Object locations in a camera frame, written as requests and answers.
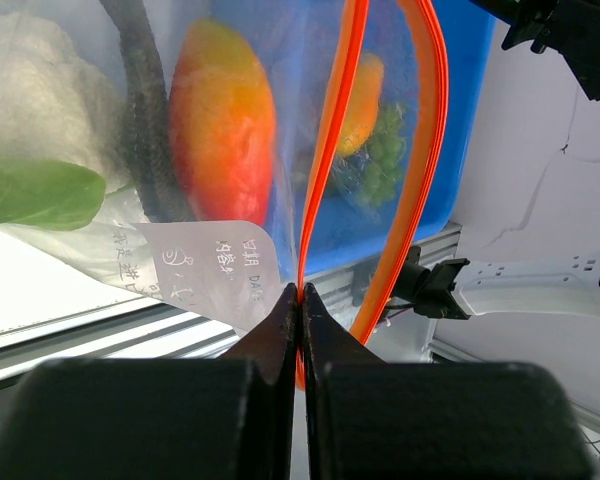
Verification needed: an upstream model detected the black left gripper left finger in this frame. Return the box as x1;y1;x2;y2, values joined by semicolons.
0;285;298;479

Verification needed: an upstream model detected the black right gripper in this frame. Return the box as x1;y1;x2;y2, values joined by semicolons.
474;0;600;101

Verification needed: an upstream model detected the grey fish toy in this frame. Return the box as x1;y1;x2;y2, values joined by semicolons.
100;0;195;223

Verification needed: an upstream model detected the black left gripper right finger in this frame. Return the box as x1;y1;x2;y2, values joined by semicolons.
302;285;593;479

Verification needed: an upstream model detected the blue plastic bin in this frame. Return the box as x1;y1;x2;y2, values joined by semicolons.
211;1;494;280

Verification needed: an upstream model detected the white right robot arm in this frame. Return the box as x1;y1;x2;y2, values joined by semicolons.
451;1;600;318

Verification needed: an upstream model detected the aluminium mounting rail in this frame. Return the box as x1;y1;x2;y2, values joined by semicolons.
0;222;462;389

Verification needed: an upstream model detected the yellow orange mango toy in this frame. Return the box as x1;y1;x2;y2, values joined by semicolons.
336;52;384;157

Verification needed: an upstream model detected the green grapes toy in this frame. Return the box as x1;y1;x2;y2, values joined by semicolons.
361;102;407;209

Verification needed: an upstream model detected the white cauliflower toy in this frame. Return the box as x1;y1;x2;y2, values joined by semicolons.
0;11;130;231

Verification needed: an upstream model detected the clear zip top bag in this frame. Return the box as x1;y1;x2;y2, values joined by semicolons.
0;1;450;342

